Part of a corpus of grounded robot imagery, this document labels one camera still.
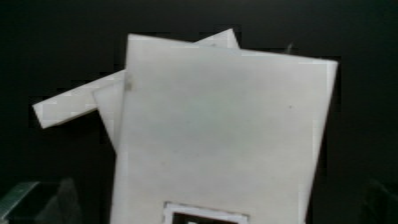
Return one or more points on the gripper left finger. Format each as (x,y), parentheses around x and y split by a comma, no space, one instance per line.
(42,203)

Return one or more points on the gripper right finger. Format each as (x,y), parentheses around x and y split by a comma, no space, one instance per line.
(380,209)

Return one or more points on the white cabinet body box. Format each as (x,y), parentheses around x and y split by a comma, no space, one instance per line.
(97,96)

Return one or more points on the white cabinet top block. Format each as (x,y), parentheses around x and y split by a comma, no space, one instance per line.
(222,133)

